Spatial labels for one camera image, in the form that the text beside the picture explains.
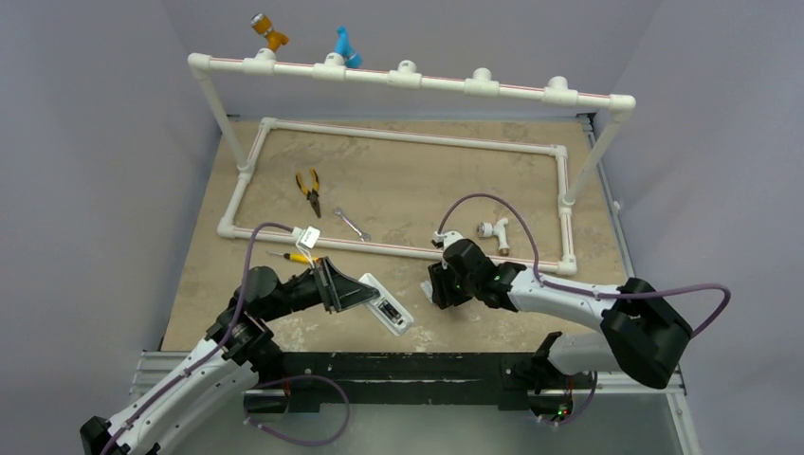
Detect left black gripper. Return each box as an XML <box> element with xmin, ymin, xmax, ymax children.
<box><xmin>261</xmin><ymin>256</ymin><xmax>379</xmax><ymax>322</ymax></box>

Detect white remote control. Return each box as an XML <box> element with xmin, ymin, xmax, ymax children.
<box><xmin>358</xmin><ymin>273</ymin><xmax>414</xmax><ymax>337</ymax></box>

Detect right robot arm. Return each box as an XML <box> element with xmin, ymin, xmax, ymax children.
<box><xmin>428</xmin><ymin>239</ymin><xmax>692</xmax><ymax>390</ymax></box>

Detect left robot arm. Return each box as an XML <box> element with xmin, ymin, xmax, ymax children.
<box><xmin>80</xmin><ymin>258</ymin><xmax>381</xmax><ymax>454</ymax></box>

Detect white PVC tap fitting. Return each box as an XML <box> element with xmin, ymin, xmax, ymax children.
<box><xmin>476</xmin><ymin>217</ymin><xmax>510</xmax><ymax>257</ymax></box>

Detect silver open-end wrench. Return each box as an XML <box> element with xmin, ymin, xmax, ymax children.
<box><xmin>334</xmin><ymin>207</ymin><xmax>372</xmax><ymax>242</ymax></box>

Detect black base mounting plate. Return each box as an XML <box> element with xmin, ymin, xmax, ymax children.
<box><xmin>242</xmin><ymin>353</ymin><xmax>593</xmax><ymax>418</ymax></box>

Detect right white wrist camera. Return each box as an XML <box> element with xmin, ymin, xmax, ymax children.
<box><xmin>431</xmin><ymin>230</ymin><xmax>465</xmax><ymax>269</ymax></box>

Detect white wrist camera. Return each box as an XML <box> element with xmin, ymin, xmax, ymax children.
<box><xmin>431</xmin><ymin>230</ymin><xmax>465</xmax><ymax>269</ymax></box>
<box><xmin>292</xmin><ymin>226</ymin><xmax>320</xmax><ymax>265</ymax></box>

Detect yellow handled screwdriver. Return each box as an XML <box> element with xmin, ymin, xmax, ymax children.
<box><xmin>268</xmin><ymin>251</ymin><xmax>319</xmax><ymax>266</ymax></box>

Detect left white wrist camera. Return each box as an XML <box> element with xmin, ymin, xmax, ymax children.
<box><xmin>292</xmin><ymin>226</ymin><xmax>320</xmax><ymax>265</ymax></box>

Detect yellow handled pliers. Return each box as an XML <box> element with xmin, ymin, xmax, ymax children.
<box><xmin>295</xmin><ymin>168</ymin><xmax>321</xmax><ymax>218</ymax></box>

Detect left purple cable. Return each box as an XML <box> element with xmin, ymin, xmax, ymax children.
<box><xmin>99</xmin><ymin>222</ymin><xmax>352</xmax><ymax>455</ymax></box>

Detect aluminium extrusion rail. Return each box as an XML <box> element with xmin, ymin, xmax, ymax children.
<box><xmin>128</xmin><ymin>351</ymin><xmax>687</xmax><ymax>403</ymax></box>

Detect white PVC pipe frame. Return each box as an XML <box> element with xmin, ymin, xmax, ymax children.
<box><xmin>188</xmin><ymin>48</ymin><xmax>636</xmax><ymax>276</ymax></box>

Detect blue hose nozzle fitting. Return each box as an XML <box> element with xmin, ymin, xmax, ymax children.
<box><xmin>334</xmin><ymin>26</ymin><xmax>363</xmax><ymax>69</ymax></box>

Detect orange hose nozzle fitting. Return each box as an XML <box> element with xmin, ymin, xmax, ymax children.
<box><xmin>250</xmin><ymin>13</ymin><xmax>289</xmax><ymax>52</ymax></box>

